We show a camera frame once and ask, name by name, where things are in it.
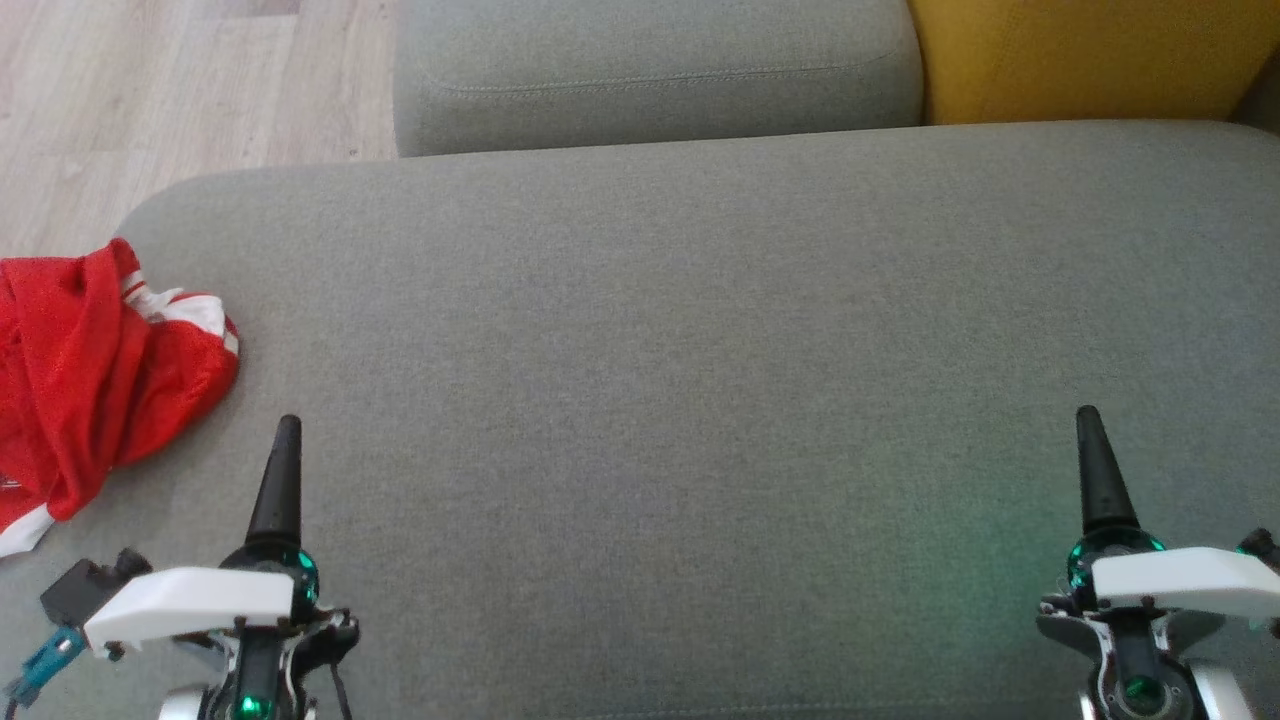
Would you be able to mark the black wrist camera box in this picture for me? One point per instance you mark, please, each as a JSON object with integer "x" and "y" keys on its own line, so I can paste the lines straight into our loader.
{"x": 85, "y": 590}
{"x": 1260, "y": 550}

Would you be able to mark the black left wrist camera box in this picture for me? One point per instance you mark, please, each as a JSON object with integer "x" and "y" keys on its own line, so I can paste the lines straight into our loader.
{"x": 85, "y": 590}

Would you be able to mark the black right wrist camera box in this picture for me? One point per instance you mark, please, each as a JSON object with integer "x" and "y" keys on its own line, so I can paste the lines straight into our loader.
{"x": 1260, "y": 550}

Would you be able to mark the grey sofa seat cushion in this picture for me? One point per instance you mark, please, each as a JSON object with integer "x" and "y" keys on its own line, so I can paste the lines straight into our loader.
{"x": 700, "y": 400}
{"x": 650, "y": 70}

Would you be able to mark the yellow sofa backrest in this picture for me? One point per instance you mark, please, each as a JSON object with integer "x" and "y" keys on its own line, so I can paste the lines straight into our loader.
{"x": 1080, "y": 55}

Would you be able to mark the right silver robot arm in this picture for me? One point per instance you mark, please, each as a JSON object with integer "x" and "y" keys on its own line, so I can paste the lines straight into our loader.
{"x": 1140, "y": 670}

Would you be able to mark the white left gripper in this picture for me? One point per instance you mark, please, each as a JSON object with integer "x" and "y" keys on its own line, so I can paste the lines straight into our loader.
{"x": 190, "y": 600}

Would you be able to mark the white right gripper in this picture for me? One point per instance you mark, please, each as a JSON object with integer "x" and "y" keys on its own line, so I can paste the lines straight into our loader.
{"x": 1180, "y": 580}

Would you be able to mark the red jersey with striped trim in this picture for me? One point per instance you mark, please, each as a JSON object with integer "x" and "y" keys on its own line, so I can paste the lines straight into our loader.
{"x": 100, "y": 380}

